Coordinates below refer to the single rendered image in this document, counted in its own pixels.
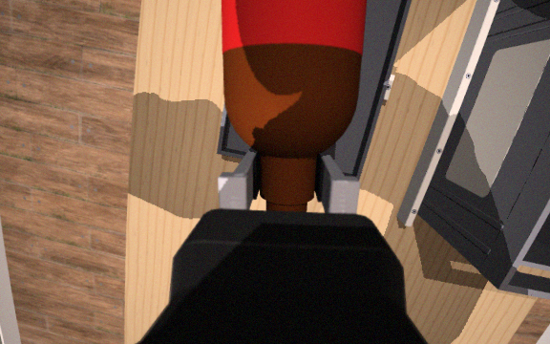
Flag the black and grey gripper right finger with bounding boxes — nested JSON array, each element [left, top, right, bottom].
[[314, 150, 361, 214]]

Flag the brown bottle with red label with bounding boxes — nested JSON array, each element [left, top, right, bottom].
[[222, 0, 367, 212]]

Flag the dark grey tray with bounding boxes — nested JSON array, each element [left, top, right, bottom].
[[217, 0, 412, 181]]

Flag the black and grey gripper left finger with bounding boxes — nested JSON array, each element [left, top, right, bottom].
[[218, 147, 260, 209]]

